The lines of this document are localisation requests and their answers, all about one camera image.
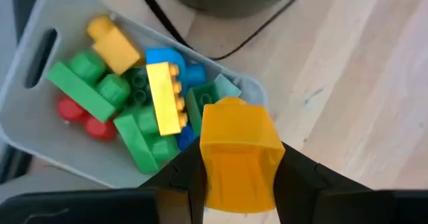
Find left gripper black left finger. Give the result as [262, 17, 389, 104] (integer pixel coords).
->
[0, 138, 208, 224]

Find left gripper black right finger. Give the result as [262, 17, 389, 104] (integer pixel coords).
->
[272, 142, 428, 224]

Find red toy brick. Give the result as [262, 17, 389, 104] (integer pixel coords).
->
[56, 95, 118, 141]

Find medium green toy brick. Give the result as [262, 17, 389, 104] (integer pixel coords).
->
[113, 105, 181, 175]

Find yellow round-stud toy brick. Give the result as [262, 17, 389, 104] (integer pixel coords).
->
[199, 96, 286, 215]

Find large green toy brick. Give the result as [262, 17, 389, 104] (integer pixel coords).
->
[45, 49, 131, 123]

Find dark blue toy brick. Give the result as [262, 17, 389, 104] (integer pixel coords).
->
[175, 123, 198, 151]

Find dark green toy brick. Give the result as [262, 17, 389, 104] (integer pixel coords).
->
[125, 66, 151, 106]

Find long yellow toy brick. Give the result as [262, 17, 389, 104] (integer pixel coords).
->
[146, 62, 189, 137]

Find tiny dark green brick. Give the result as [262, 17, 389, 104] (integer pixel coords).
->
[185, 82, 221, 136]

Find teal toy brick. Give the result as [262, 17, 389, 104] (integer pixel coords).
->
[213, 73, 242, 100]

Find small yellow toy brick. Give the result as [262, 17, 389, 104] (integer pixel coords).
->
[86, 15, 141, 76]

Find light blue toy block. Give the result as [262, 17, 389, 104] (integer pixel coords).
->
[145, 47, 208, 91]

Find grey plastic bin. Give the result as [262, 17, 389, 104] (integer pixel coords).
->
[0, 0, 268, 190]

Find black bucket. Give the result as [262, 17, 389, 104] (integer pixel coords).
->
[162, 0, 315, 19]

